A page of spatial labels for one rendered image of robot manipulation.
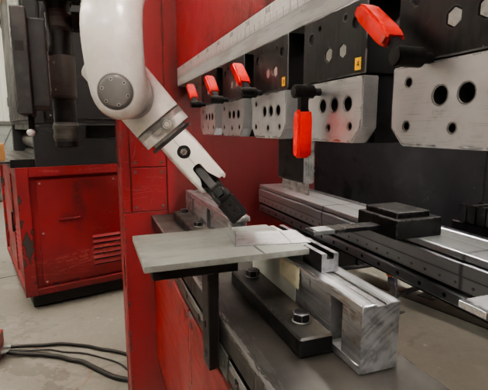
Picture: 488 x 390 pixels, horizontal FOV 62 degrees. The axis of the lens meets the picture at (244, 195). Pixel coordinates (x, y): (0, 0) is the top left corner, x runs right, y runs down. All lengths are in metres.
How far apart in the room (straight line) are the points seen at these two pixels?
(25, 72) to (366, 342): 1.40
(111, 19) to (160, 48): 0.97
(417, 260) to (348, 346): 0.31
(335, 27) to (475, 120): 0.25
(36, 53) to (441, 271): 1.44
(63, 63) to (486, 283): 1.82
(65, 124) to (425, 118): 1.79
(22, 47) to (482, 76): 1.48
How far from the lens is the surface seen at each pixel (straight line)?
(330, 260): 0.66
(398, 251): 0.90
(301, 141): 0.56
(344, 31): 0.55
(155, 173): 1.53
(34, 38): 1.69
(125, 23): 0.59
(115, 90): 0.57
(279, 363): 0.61
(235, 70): 0.80
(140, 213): 1.54
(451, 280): 0.81
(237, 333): 0.68
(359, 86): 0.51
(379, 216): 0.85
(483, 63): 0.39
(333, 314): 0.63
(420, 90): 0.43
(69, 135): 2.05
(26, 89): 1.64
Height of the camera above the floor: 1.19
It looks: 9 degrees down
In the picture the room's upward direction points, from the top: straight up
